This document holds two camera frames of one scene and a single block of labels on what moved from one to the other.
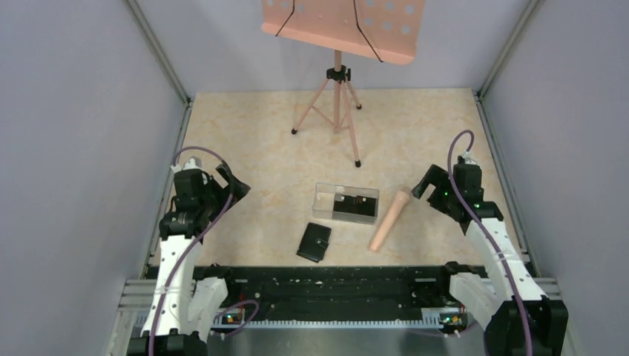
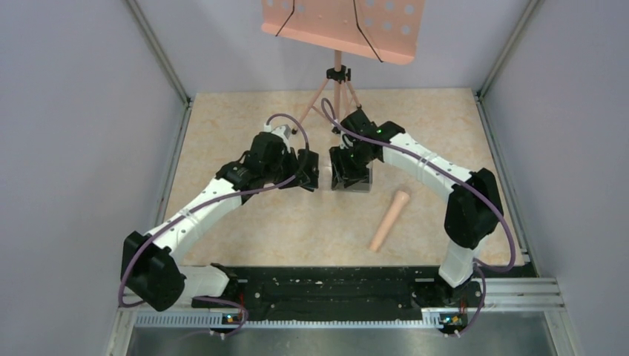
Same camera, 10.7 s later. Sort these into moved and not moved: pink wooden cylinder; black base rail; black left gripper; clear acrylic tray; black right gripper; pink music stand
Moved: black right gripper; clear acrylic tray; black left gripper
Not moved: pink wooden cylinder; black base rail; pink music stand
